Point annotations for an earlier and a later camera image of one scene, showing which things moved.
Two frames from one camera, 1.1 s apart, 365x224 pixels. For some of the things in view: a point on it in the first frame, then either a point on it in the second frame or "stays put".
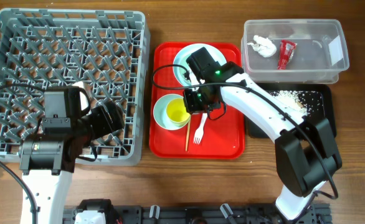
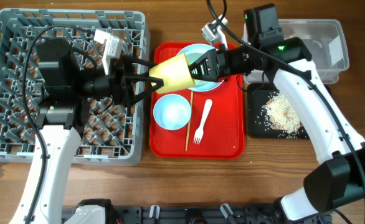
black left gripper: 114,114 -> 129,79
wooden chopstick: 188,132 stays put
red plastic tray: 223,138 stays put
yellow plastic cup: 177,110 -> 174,72
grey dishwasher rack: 106,53 stays put
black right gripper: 193,107 -> 220,56
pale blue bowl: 170,112 stays put
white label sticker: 336,50 stays put
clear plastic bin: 294,51 stays put
